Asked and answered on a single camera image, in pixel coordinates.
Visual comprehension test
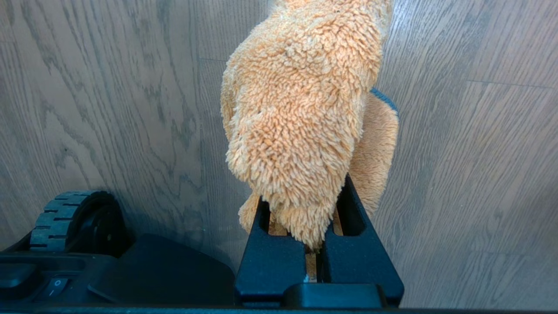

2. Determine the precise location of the orange fluffy microfibre cloth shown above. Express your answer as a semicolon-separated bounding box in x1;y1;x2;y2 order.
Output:
220;0;399;250

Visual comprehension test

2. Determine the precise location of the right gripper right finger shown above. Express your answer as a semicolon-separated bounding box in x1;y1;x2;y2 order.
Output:
317;174;405;306

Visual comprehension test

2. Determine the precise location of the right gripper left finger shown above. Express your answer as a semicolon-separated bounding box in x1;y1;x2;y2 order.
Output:
235;196;307;306

